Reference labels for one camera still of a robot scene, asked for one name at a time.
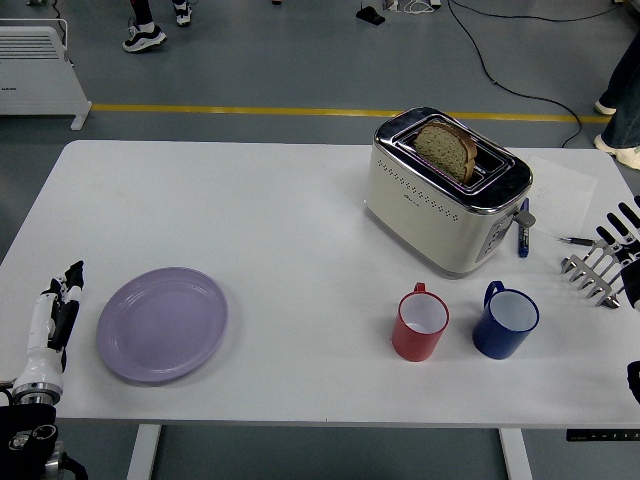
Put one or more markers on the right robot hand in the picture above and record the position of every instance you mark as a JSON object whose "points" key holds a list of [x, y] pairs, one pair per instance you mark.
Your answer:
{"points": [[631, 285]]}

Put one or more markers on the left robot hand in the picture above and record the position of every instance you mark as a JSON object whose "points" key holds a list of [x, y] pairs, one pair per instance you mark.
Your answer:
{"points": [[40, 325]]}

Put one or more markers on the purple plate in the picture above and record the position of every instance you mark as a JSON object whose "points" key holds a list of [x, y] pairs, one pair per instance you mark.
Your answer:
{"points": [[162, 325]]}

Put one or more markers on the bread slice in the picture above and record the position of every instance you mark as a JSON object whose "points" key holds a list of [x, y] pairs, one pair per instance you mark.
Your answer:
{"points": [[442, 147]]}

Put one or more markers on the metal toast rack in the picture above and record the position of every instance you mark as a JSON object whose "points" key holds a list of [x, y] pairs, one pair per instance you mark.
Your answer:
{"points": [[590, 272]]}

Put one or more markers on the black pen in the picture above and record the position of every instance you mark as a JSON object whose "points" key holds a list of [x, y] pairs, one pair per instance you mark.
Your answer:
{"points": [[575, 240]]}

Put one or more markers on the white paper sheet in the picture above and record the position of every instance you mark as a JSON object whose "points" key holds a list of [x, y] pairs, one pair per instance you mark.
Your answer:
{"points": [[565, 190]]}

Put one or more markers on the blue marker pen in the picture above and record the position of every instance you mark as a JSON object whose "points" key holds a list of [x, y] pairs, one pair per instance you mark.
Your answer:
{"points": [[523, 240]]}

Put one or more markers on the blue mug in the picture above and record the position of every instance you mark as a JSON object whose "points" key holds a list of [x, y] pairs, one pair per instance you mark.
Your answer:
{"points": [[497, 340]]}

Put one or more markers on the black table control panel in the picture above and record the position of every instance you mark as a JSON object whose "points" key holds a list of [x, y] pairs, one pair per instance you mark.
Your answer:
{"points": [[600, 435]]}

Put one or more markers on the white table leg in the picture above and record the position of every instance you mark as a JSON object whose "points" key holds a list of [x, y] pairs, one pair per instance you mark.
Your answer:
{"points": [[515, 457], [142, 455]]}

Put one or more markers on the person in jeans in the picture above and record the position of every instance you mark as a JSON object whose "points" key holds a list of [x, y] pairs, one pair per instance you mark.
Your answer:
{"points": [[625, 90]]}

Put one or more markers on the cream and chrome toaster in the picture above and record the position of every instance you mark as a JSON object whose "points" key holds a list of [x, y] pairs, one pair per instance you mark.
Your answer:
{"points": [[425, 220]]}

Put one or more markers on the red mug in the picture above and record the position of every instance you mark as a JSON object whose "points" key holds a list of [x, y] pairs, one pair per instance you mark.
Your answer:
{"points": [[415, 342]]}

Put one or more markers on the white panel heater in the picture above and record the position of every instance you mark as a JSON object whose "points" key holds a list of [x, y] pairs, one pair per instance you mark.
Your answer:
{"points": [[40, 85]]}

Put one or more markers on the person with black-white shoes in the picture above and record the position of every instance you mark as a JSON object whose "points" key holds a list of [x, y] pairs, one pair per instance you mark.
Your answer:
{"points": [[142, 37]]}

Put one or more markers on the black floor device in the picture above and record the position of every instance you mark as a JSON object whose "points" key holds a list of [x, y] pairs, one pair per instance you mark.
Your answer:
{"points": [[371, 16]]}

